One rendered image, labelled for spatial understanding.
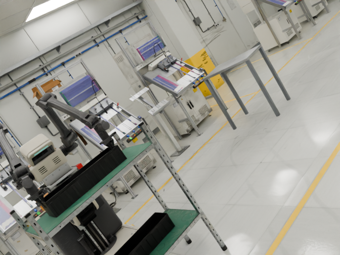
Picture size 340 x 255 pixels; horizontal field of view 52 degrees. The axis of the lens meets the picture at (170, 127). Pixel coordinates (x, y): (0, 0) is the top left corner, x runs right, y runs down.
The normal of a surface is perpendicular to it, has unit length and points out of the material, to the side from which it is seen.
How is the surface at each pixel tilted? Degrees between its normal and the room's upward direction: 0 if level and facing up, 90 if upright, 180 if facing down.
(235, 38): 90
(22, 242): 90
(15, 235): 90
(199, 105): 90
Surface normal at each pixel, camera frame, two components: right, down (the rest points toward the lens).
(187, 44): 0.55, -0.15
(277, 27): -0.64, 0.55
